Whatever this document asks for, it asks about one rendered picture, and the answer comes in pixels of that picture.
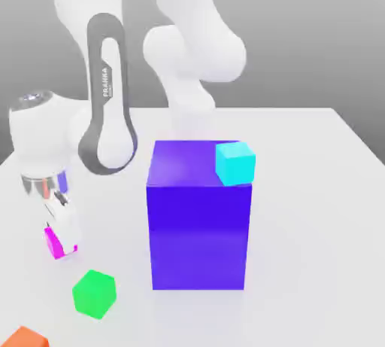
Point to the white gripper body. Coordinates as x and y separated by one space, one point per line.
66 223

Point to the small green cube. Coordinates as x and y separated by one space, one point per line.
94 294

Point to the large blue box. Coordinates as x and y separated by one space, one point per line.
197 232

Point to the small orange cube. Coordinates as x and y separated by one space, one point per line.
25 338

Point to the small magenta cube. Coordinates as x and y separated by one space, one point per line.
53 243

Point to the small cyan cube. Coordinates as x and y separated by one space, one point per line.
235 164

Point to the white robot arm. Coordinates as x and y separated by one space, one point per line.
105 88

